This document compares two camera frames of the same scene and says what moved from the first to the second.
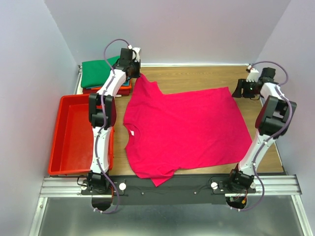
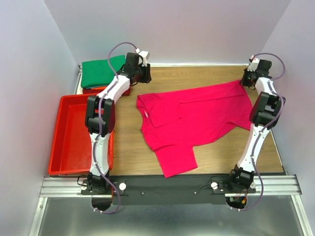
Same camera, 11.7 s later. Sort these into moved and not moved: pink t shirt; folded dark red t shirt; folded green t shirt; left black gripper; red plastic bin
Moved: pink t shirt; left black gripper
Not moved: red plastic bin; folded dark red t shirt; folded green t shirt
